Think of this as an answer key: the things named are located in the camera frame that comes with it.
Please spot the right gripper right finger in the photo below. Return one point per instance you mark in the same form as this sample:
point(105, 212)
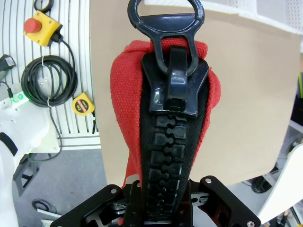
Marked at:
point(227, 208)

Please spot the white slatted platform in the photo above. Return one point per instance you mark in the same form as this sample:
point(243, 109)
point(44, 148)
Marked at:
point(82, 28)

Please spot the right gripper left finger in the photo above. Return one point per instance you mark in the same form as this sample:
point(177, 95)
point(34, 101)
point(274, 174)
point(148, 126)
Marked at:
point(104, 208)

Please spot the yellow emergency stop box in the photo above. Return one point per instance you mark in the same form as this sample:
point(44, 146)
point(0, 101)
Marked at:
point(45, 28)

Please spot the black metal stand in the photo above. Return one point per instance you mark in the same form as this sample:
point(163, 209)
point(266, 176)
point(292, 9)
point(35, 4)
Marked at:
point(23, 175)

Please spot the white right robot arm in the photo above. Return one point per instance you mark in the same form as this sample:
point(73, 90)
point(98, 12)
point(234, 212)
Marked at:
point(7, 189)

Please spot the yellow tape measure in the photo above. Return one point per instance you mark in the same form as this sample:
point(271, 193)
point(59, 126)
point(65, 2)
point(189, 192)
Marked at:
point(82, 105)

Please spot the red pouch with black zipper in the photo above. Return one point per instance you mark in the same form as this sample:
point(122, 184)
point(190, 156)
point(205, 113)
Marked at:
point(127, 94)

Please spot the black power adapter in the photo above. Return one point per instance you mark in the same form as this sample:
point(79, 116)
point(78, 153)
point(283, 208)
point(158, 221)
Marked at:
point(6, 62)

